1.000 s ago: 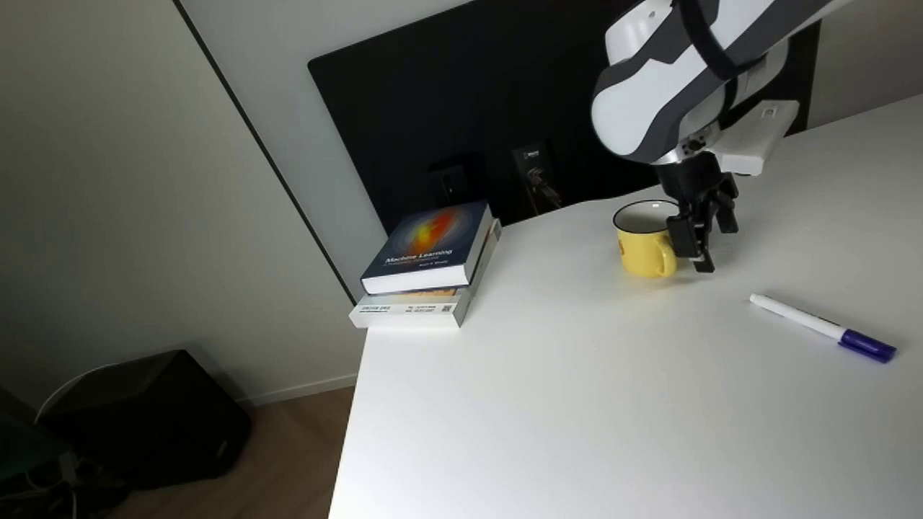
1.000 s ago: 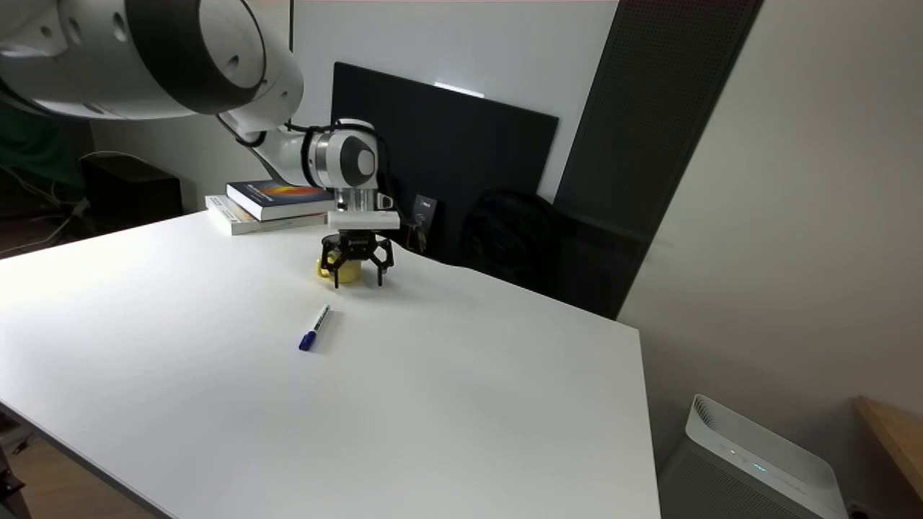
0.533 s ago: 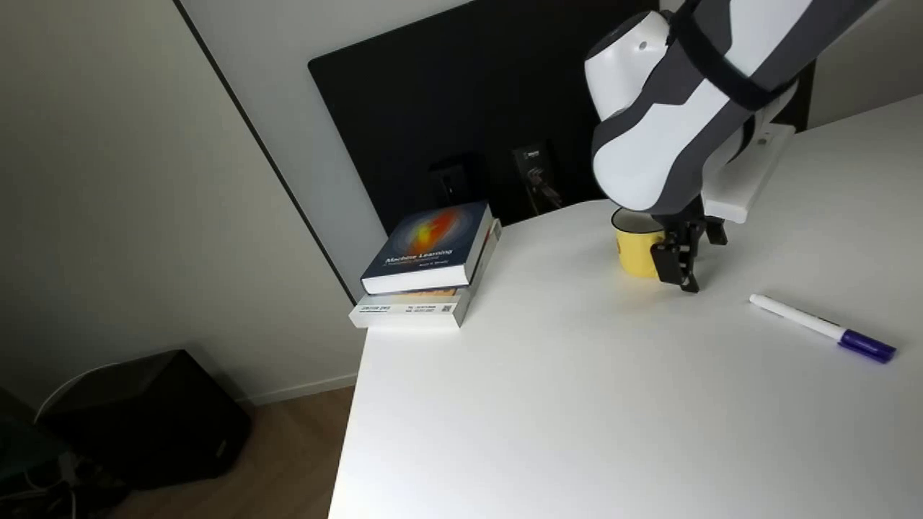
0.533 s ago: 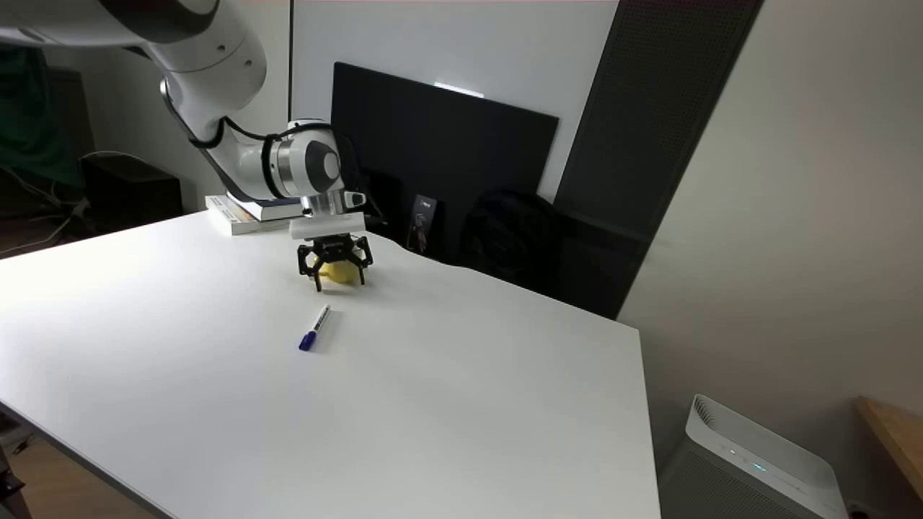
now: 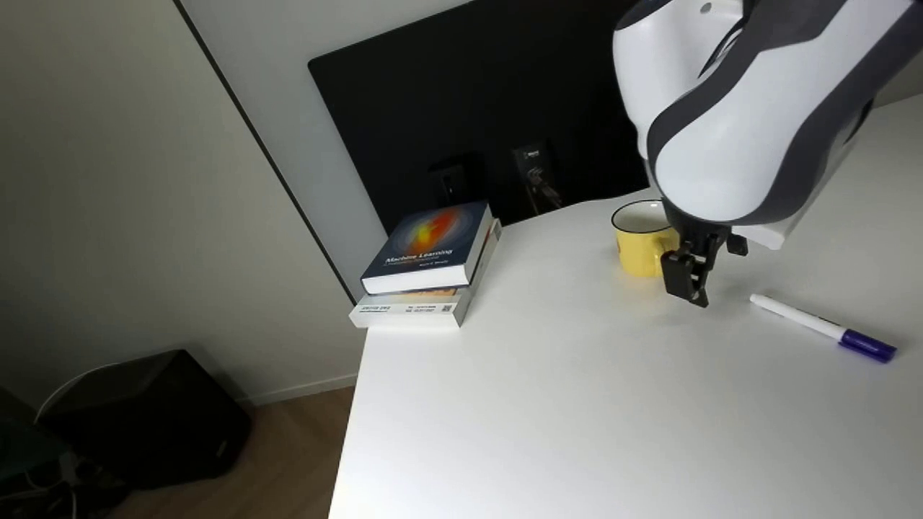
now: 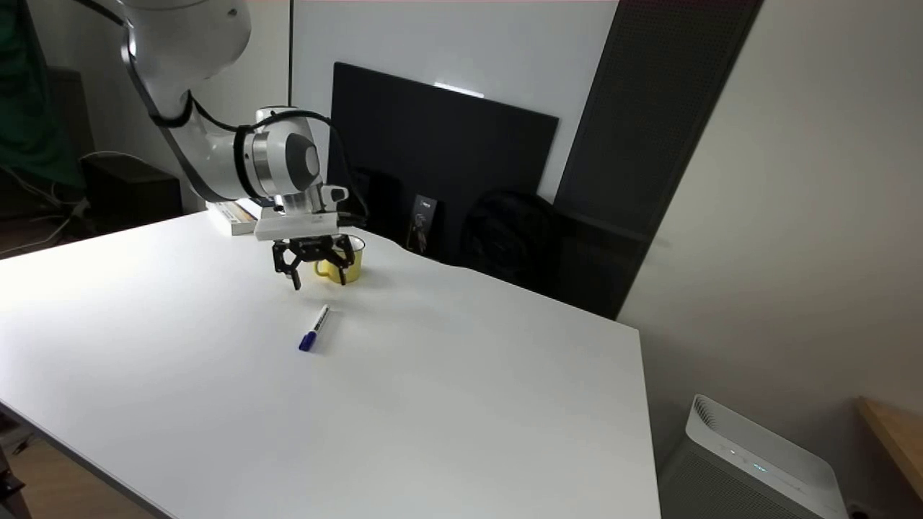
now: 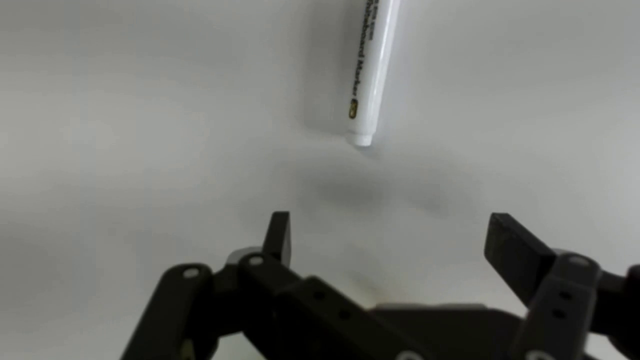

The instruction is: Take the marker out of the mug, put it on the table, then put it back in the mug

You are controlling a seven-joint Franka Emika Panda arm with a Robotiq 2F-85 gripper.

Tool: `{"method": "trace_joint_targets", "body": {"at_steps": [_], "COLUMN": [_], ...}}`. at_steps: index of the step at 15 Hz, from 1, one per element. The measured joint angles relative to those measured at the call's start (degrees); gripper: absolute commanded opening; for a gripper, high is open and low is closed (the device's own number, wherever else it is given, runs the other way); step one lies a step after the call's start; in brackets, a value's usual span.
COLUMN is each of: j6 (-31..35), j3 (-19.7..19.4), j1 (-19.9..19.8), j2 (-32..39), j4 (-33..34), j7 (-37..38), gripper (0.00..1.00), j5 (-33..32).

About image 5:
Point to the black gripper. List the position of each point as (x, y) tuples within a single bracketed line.
[(706, 240)]

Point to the yellow enamel mug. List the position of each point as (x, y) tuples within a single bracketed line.
[(638, 252)]

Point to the white marker with blue cap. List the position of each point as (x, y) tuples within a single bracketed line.
[(816, 328)]

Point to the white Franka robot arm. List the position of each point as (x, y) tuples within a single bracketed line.
[(751, 105)]

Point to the dark blue book orange cover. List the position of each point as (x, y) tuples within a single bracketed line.
[(426, 246)]

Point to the white paperback book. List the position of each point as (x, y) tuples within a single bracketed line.
[(413, 312)]

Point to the black box on floor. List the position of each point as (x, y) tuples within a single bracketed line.
[(144, 420)]

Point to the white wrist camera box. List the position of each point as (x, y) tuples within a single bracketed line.
[(768, 239)]

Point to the wall socket with black plug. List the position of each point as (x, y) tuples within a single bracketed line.
[(533, 170)]

